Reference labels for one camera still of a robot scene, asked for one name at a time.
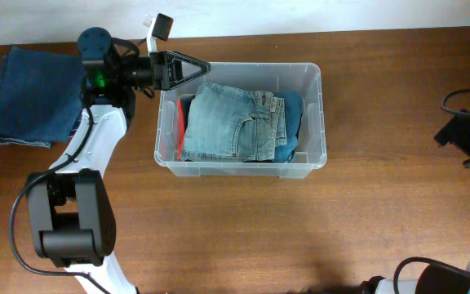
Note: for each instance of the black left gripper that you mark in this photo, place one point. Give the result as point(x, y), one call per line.
point(158, 70)

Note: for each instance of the black garment red trim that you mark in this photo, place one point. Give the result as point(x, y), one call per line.
point(183, 106)

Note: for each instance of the light blue jeans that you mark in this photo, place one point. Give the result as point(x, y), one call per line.
point(228, 124)

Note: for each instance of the blue denim shorts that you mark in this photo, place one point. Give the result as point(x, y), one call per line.
point(294, 107)

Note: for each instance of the dark blue jeans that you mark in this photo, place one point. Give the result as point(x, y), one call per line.
point(39, 97)

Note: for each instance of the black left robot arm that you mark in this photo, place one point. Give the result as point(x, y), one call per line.
point(71, 219)

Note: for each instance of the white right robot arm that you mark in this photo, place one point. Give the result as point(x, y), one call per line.
point(418, 274)

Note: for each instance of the clear plastic storage bin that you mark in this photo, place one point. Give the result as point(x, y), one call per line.
point(304, 78)

